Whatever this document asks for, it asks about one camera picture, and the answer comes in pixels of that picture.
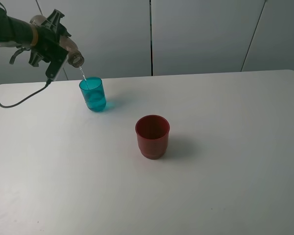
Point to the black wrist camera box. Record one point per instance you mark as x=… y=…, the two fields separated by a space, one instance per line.
x=57 y=57

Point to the teal translucent plastic cup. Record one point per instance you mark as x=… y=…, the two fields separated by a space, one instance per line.
x=93 y=93

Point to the red plastic cup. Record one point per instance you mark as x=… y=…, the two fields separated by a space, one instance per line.
x=152 y=136

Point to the clear brownish plastic bottle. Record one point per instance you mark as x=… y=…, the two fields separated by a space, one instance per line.
x=75 y=58

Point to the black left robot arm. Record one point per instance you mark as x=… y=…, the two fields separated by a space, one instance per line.
x=17 y=33

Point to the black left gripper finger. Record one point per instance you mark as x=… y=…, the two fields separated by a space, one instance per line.
x=35 y=58
x=52 y=22

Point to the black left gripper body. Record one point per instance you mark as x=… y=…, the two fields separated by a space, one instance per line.
x=44 y=36

